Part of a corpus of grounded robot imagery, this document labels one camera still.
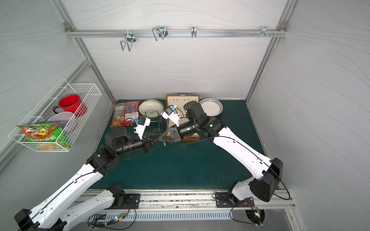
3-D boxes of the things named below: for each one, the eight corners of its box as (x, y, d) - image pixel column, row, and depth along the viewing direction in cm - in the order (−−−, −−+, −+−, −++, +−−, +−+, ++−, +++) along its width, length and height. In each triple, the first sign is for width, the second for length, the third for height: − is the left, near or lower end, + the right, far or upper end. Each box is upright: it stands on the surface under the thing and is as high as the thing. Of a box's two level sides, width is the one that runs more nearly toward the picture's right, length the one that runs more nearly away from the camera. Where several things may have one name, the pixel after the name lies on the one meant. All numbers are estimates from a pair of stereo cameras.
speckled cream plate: (143, 121, 107) (138, 107, 94) (145, 114, 112) (140, 99, 99) (164, 121, 107) (160, 107, 94) (165, 114, 112) (162, 99, 99)
